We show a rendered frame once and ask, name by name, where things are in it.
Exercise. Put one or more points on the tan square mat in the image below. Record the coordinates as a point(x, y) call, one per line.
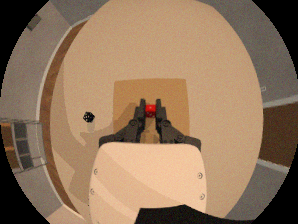
point(173, 95)

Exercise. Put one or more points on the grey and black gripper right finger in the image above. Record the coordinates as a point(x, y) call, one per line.
point(167, 133)

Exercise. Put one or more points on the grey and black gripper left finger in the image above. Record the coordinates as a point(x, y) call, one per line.
point(132, 132)

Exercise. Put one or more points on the red die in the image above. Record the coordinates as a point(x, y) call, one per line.
point(150, 111)

